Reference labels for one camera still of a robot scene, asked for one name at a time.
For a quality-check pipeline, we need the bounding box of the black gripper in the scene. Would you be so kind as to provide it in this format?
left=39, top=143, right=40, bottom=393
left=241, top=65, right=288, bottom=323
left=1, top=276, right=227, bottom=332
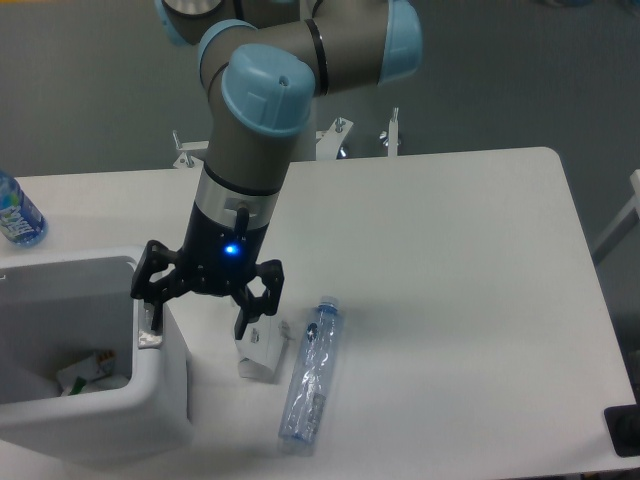
left=130, top=207, right=284, bottom=340

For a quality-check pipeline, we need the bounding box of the white push-lid trash can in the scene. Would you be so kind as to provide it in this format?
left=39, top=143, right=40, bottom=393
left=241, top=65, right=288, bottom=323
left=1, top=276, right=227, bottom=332
left=1, top=246, right=194, bottom=463

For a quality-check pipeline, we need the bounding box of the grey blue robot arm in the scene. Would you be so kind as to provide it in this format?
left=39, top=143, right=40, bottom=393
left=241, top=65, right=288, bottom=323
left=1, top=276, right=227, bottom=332
left=131, top=1, right=423, bottom=338

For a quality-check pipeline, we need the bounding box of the trash carton inside bin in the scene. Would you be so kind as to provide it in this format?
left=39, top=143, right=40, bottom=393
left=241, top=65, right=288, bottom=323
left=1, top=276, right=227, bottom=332
left=56, top=350, right=129, bottom=397

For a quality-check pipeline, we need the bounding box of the crumpled white paper carton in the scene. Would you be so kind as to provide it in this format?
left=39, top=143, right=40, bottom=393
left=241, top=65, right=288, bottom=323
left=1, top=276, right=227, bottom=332
left=235, top=317, right=292, bottom=384

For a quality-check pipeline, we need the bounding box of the clear empty plastic bottle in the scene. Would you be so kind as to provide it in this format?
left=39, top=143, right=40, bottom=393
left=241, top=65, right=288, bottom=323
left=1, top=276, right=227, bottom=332
left=278, top=296, right=344, bottom=455

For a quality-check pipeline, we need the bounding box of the blue labelled water bottle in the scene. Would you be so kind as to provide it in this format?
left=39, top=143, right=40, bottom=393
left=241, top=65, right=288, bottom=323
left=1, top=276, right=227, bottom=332
left=1, top=171, right=48, bottom=247

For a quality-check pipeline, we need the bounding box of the black clamp at table edge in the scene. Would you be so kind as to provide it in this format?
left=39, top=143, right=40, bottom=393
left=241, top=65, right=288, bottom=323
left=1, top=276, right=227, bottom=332
left=604, top=404, right=639, bottom=458

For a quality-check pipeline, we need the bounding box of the white bracket with bolt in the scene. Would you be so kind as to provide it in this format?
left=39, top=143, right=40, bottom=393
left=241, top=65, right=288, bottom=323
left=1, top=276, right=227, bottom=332
left=379, top=107, right=401, bottom=157

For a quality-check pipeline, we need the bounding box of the white frame at right edge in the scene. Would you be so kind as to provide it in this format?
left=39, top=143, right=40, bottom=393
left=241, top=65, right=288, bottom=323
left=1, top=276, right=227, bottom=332
left=591, top=169, right=639, bottom=265

